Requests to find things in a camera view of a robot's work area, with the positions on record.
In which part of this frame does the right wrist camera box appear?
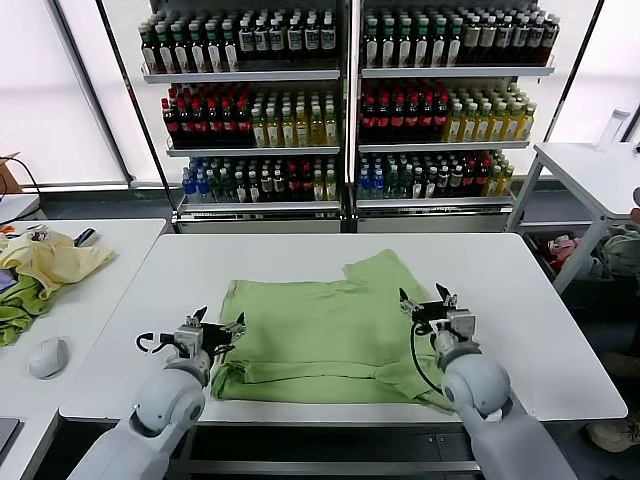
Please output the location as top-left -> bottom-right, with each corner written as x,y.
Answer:
446,308 -> 476,344

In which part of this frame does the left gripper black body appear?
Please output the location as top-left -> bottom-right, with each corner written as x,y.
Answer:
198,322 -> 236,354

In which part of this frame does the tan sneaker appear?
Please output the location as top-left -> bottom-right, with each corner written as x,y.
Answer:
586,418 -> 640,454
602,351 -> 640,380

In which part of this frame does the black storage bin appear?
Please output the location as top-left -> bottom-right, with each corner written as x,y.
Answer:
522,230 -> 619,309

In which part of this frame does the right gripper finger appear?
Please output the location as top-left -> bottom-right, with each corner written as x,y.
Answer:
434,282 -> 459,308
398,286 -> 421,317

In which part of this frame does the lime green garment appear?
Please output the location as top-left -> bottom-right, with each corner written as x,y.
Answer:
0,277 -> 54,349

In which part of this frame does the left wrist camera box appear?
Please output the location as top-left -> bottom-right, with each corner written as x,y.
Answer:
172,323 -> 204,359

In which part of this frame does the grey laptop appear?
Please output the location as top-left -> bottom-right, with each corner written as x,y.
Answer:
0,417 -> 24,454

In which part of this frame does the metal drinks shelf rack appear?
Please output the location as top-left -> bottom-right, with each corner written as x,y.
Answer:
349,0 -> 557,235
139,0 -> 351,235

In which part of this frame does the white rounded desk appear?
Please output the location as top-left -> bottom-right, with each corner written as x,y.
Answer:
0,194 -> 41,224

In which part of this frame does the green polo shirt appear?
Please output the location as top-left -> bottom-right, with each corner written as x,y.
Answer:
209,249 -> 459,414

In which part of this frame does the cardboard box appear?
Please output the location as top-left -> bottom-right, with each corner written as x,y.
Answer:
0,152 -> 24,195

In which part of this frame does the dark bottle beige label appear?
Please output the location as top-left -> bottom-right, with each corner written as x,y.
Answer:
542,18 -> 560,67
526,18 -> 544,67
494,18 -> 512,67
510,18 -> 528,67
478,18 -> 496,67
462,18 -> 480,67

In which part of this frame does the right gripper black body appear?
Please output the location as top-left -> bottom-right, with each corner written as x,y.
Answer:
412,301 -> 458,327

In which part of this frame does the green-cap dark tea bottle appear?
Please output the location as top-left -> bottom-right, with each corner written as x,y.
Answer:
157,24 -> 174,75
396,22 -> 414,70
173,24 -> 190,75
189,24 -> 206,75
141,24 -> 158,75
206,24 -> 223,75
379,22 -> 397,70
445,22 -> 463,70
363,22 -> 381,70
412,22 -> 430,70
429,22 -> 447,70
222,24 -> 239,75

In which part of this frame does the pale crumpled garment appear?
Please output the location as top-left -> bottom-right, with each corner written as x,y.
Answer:
597,224 -> 640,279

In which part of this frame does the pale yellow garment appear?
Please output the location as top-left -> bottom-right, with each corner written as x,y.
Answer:
0,232 -> 119,301

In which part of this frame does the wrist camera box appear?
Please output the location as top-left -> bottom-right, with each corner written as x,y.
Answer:
446,308 -> 476,344
172,323 -> 204,359

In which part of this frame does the white-cap black-label bottle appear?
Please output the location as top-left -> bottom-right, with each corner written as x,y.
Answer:
238,17 -> 255,64
302,17 -> 320,64
253,17 -> 270,64
319,17 -> 337,64
269,17 -> 286,64
285,17 -> 303,64

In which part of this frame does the white computer mouse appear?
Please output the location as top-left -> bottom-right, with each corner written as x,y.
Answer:
28,337 -> 70,381

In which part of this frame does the red-cap cola bottle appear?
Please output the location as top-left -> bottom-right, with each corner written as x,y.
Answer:
390,97 -> 406,145
404,97 -> 420,145
162,98 -> 178,147
177,98 -> 193,147
206,98 -> 222,147
361,97 -> 377,145
191,98 -> 207,147
433,97 -> 449,145
375,97 -> 391,145
221,98 -> 237,147
236,98 -> 252,147
419,97 -> 435,145

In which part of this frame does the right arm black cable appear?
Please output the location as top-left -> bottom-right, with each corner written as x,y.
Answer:
409,319 -> 446,396

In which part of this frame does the pink red cloth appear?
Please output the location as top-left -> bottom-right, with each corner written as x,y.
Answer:
547,237 -> 581,264

